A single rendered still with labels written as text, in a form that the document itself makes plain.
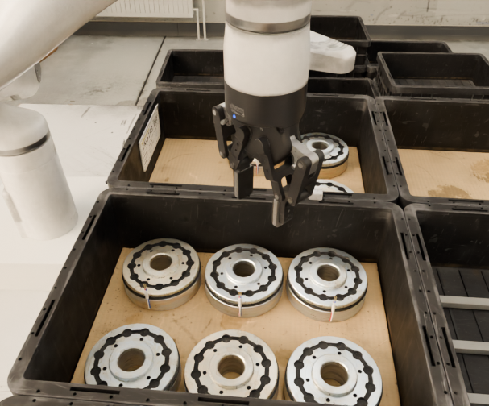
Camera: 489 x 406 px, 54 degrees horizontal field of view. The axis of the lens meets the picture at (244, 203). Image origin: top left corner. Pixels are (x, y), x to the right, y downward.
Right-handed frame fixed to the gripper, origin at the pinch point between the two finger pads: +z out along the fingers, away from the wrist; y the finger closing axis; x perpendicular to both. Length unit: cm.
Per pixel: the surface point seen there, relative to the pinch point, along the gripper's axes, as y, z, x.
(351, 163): -12.0, 17.3, 33.3
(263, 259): -2.7, 14.0, 3.2
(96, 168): -59, 30, 4
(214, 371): 6.2, 13.5, -12.1
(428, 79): -58, 51, 143
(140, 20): -288, 90, 146
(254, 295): 0.9, 14.0, -1.8
